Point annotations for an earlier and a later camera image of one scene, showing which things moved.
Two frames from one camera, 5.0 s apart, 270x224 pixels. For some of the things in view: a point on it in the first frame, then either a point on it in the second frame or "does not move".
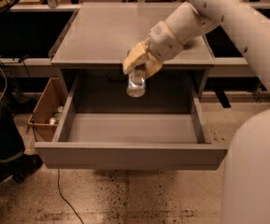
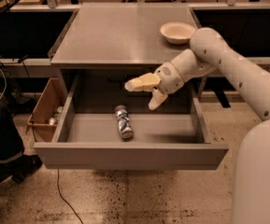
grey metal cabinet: x=99 y=37 does not move
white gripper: x=164 y=41 → x=168 y=79
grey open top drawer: x=100 y=126 does not move
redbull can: x=136 y=84 → x=124 y=122
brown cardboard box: x=47 y=112 does not move
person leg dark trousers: x=3 y=137 does not move
